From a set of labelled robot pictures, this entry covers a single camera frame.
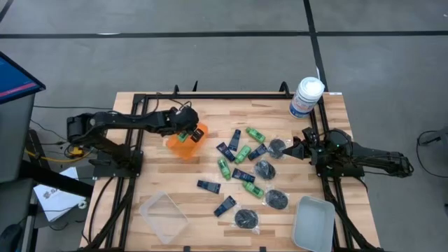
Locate grey plastic bin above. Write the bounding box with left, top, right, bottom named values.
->
left=290, top=195, right=336, bottom=252

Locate orange plastic bin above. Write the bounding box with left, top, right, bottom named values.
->
left=165, top=122, right=209, bottom=161

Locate black item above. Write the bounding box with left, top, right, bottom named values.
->
left=262, top=187, right=291, bottom=212
left=266, top=137, right=291, bottom=160
left=232, top=206, right=262, bottom=235
left=253, top=159, right=277, bottom=181

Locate clear plastic bin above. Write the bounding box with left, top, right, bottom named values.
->
left=138, top=190, right=190, bottom=245

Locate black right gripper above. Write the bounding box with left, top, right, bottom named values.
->
left=281, top=126, right=328, bottom=166

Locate yellow cable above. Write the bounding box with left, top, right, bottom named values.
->
left=24, top=146, right=94, bottom=164

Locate black floor cable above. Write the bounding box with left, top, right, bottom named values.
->
left=415, top=129, right=448, bottom=179

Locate computer monitor blue screen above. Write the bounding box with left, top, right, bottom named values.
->
left=0, top=51, right=46, bottom=105

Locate black support beam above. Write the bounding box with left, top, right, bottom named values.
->
left=19, top=160, right=94, bottom=197

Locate white wipes canister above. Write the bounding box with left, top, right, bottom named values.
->
left=288, top=76, right=326, bottom=120

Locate grey cabinet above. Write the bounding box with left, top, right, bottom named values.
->
left=0, top=93, right=36, bottom=183

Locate white paper booklet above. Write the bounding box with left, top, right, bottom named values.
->
left=33, top=167, right=88, bottom=223

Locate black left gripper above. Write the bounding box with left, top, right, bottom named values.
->
left=164, top=104, right=206, bottom=144

